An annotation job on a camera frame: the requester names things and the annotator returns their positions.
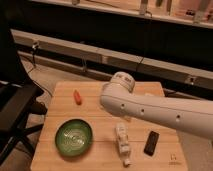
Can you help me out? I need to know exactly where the green ceramic bowl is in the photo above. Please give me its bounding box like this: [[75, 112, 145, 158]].
[[55, 119, 93, 157]]

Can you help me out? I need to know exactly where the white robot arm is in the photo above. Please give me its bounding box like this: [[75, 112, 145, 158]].
[[100, 72, 213, 140]]

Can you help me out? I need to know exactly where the orange carrot toy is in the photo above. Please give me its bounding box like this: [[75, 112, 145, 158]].
[[73, 90, 82, 105]]

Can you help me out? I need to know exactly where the white plastic bottle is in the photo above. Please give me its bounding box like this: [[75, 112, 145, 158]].
[[115, 123, 131, 167]]

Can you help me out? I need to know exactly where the black remote control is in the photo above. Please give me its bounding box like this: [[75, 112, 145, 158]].
[[144, 131, 159, 156]]

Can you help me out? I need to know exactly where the black office chair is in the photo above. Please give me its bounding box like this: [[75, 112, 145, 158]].
[[0, 17, 47, 166]]

